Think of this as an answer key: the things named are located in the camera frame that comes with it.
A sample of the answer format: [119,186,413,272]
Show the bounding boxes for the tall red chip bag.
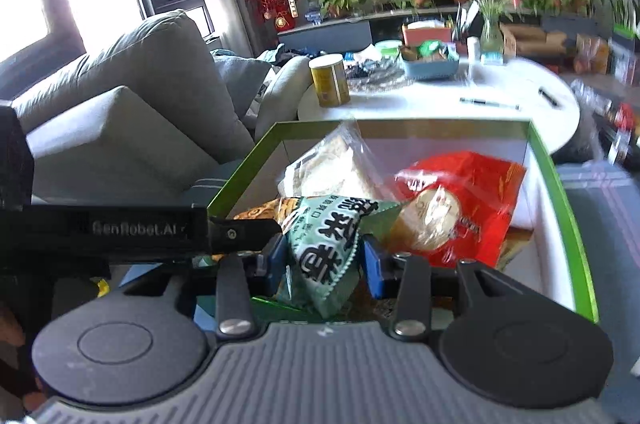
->
[383,151,526,268]

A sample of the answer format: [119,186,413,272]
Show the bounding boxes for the green cracker snack bag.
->
[232,193,404,320]

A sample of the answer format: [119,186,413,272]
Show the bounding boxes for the clear toast bread pack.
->
[277,121,399,201]

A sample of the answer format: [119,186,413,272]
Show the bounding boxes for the green cardboard box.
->
[208,120,599,320]

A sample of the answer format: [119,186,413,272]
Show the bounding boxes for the grey sofa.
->
[12,10,311,205]

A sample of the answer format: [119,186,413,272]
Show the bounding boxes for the black pen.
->
[460,97,520,110]

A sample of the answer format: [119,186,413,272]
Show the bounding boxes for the blue striped tablecloth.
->
[556,161,639,423]

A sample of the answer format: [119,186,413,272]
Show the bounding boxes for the blue snack basket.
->
[399,46,460,81]

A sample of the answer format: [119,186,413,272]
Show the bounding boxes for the white round coffee table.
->
[297,58,580,153]

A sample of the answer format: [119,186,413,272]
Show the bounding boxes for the yellow tin can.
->
[309,54,350,108]

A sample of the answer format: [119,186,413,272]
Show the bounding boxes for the black marker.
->
[538,88,561,108]

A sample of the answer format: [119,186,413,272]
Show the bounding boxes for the orange tissue box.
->
[402,22,452,47]

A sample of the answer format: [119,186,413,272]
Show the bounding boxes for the grey tv cabinet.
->
[278,6,601,54]

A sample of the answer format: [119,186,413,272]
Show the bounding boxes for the open cardboard box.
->
[500,22,567,57]

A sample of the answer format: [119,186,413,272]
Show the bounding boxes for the glass vase with plant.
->
[474,0,506,65]

